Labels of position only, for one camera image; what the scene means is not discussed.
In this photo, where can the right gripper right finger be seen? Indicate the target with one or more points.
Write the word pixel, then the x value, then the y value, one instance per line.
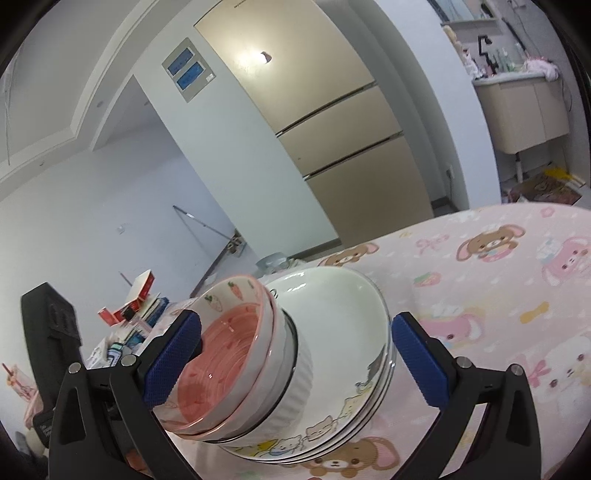
pixel 507 444

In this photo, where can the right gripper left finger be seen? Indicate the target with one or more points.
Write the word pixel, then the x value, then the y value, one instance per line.
pixel 103 425

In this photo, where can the pink strawberry bowl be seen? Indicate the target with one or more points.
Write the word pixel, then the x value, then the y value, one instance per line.
pixel 236 332
pixel 242 352

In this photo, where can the white ribbed bowl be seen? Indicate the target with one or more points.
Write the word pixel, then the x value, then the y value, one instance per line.
pixel 277 398

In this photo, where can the white plate with lettering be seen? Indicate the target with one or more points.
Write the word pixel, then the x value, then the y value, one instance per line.
pixel 345 321

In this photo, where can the white cartoon cat plate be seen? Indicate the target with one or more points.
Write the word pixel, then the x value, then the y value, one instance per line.
pixel 331 431

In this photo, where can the red and white box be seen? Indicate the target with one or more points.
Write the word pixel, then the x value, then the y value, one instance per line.
pixel 137 295

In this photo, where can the pink cartoon tablecloth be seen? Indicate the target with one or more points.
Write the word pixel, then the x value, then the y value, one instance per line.
pixel 500 285

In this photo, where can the beige bathroom vanity cabinet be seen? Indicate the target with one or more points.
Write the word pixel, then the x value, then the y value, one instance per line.
pixel 522 110

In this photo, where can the beige three-door refrigerator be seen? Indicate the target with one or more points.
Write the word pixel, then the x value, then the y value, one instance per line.
pixel 326 109

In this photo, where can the grey wall electrical panel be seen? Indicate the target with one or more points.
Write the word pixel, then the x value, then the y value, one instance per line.
pixel 188 70

